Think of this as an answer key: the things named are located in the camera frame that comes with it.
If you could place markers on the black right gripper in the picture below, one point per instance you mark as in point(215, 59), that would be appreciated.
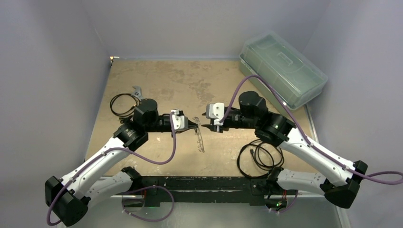
point(227, 123)

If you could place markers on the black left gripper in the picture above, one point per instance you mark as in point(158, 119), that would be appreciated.
point(192, 125)

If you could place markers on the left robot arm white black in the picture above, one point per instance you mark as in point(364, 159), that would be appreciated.
point(69, 198)

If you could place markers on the red adjustable wrench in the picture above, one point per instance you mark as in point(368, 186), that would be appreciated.
point(137, 93)

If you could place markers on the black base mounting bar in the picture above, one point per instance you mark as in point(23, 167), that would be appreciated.
point(188, 189)

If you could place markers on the clear plastic storage box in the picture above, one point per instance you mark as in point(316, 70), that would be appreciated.
point(295, 79)

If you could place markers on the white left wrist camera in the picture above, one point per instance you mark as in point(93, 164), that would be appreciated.
point(178, 120)

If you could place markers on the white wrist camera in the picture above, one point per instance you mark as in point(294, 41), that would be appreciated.
point(178, 120)
point(215, 112)

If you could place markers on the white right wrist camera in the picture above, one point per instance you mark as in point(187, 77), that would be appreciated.
point(215, 112)

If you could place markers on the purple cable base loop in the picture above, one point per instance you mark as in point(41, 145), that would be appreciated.
point(149, 202)

